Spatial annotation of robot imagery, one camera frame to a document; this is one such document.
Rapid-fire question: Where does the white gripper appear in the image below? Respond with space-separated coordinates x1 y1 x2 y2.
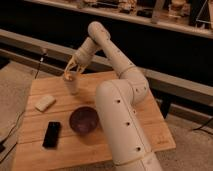
64 54 88 76

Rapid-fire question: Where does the small orange pepper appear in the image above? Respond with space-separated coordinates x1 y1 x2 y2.
65 74 73 81

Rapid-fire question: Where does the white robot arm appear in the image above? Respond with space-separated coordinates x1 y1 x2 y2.
64 21 163 171

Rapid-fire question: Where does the white rectangular sponge block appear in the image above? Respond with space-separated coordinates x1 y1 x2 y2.
35 95 56 112

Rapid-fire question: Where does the dark purple bowl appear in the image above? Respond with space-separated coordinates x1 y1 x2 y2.
69 106 99 135

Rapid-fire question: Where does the black smartphone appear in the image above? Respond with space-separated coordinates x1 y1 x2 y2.
42 122 61 148

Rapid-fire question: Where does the wooden shelf with clutter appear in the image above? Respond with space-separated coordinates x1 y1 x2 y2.
25 0 213 40

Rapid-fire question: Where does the black cable on floor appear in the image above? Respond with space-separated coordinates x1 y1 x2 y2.
0 52 48 158

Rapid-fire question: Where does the grey floor ledge rail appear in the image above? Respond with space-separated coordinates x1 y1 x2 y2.
0 29 111 76

